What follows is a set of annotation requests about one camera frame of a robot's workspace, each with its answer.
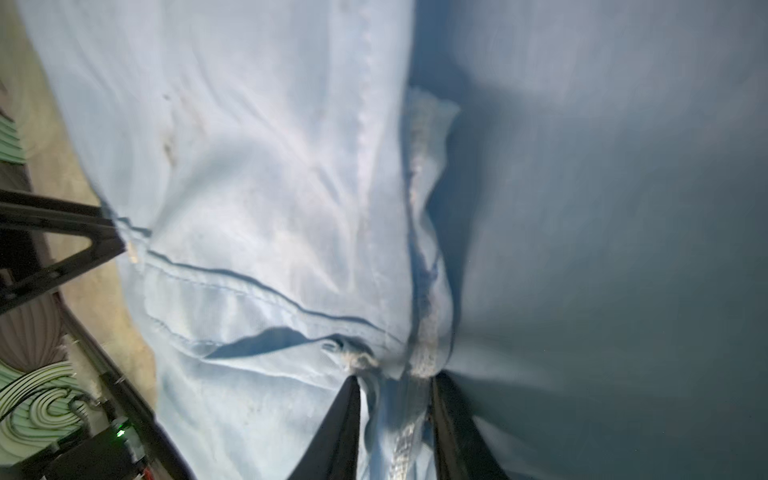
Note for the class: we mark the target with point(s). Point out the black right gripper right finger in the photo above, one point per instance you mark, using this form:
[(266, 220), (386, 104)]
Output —
[(460, 453)]

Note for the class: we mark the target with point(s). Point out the light blue long sleeve shirt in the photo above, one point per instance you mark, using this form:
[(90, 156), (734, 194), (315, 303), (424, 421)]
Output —
[(560, 204)]

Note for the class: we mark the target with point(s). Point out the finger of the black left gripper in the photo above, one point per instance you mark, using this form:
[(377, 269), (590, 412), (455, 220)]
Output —
[(28, 212)]

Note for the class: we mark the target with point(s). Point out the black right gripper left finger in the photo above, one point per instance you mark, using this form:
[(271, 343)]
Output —
[(333, 452)]

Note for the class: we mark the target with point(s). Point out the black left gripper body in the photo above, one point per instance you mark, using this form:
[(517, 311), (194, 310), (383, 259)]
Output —
[(114, 453)]

